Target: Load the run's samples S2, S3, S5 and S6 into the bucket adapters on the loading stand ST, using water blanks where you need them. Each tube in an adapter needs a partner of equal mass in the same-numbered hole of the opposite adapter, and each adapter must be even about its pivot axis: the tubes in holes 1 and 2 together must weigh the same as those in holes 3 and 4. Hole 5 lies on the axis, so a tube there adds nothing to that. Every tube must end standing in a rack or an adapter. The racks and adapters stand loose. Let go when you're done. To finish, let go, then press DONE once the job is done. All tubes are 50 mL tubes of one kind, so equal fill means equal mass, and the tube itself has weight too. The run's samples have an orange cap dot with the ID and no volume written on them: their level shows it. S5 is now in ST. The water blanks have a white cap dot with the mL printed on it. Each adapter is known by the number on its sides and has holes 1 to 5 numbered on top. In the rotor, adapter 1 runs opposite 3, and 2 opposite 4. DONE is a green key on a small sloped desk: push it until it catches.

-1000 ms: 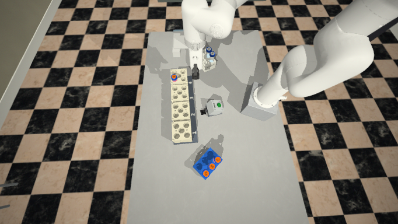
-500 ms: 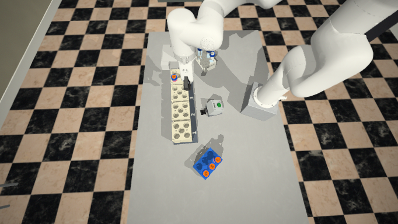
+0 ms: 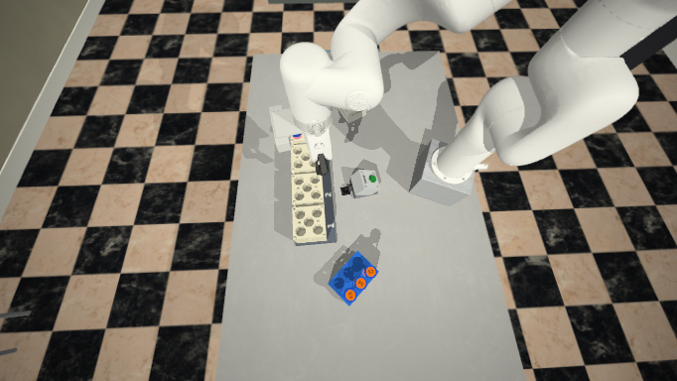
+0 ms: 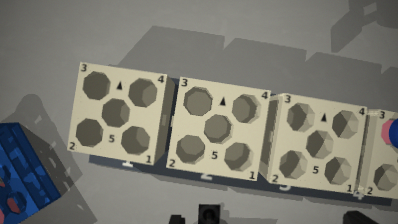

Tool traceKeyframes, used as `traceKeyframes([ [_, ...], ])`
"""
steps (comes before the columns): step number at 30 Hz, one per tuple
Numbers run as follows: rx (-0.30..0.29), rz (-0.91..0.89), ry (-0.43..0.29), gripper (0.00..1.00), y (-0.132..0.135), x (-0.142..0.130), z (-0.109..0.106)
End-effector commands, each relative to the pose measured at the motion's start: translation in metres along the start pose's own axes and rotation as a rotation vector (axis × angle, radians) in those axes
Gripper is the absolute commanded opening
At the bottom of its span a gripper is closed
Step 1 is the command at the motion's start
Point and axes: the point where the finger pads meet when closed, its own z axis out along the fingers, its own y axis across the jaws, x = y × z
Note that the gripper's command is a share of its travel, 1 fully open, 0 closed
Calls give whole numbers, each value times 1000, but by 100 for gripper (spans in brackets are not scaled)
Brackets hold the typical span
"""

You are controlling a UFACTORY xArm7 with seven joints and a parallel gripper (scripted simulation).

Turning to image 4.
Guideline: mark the blue tube rack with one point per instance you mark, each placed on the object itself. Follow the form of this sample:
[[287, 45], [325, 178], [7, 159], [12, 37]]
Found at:
[[26, 169]]

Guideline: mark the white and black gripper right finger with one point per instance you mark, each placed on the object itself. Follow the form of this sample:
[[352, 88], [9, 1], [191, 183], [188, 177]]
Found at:
[[356, 217]]

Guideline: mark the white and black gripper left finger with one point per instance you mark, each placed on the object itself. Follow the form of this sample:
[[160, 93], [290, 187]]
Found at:
[[176, 219]]

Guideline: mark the cream bucket adapter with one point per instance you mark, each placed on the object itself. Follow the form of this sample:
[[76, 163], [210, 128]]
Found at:
[[222, 130], [314, 119], [129, 93], [374, 153]]

